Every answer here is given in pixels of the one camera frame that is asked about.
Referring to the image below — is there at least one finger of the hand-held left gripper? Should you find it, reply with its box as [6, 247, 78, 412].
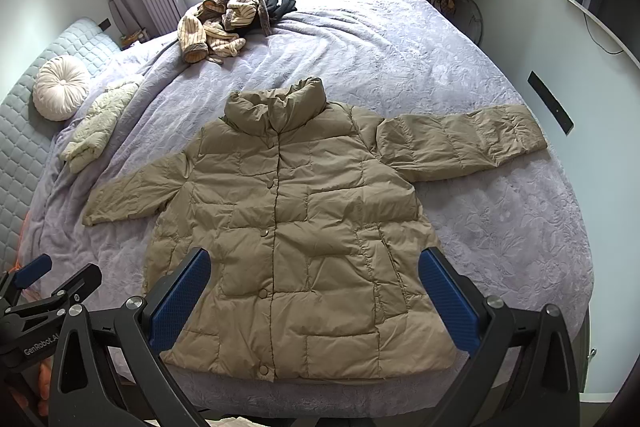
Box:
[12, 263, 103, 325]
[0, 254, 53, 304]

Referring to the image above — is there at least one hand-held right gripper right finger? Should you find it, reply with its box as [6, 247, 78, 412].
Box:
[417, 248, 583, 427]

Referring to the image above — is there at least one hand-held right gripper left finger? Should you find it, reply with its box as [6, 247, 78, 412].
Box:
[47, 248, 212, 427]

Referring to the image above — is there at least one khaki puffer jacket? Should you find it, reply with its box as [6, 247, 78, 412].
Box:
[81, 77, 548, 385]

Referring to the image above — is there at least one light blue quilted headboard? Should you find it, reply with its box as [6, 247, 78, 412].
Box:
[0, 18, 123, 275]

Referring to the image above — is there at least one cream fleece garment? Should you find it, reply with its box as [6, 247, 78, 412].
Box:
[60, 79, 146, 174]

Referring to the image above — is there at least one round white pillow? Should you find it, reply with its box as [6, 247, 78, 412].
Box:
[32, 56, 92, 122]

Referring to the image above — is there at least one black flat bar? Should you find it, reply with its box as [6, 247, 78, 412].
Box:
[527, 71, 574, 136]

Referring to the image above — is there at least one beige striped garment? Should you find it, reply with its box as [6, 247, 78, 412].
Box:
[177, 0, 273, 65]

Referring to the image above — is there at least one dark garment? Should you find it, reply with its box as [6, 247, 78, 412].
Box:
[260, 0, 299, 35]

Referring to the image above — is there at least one round wire fan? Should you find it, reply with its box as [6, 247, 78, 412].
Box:
[450, 0, 484, 45]

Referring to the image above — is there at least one black cable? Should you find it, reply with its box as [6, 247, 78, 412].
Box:
[582, 12, 625, 56]

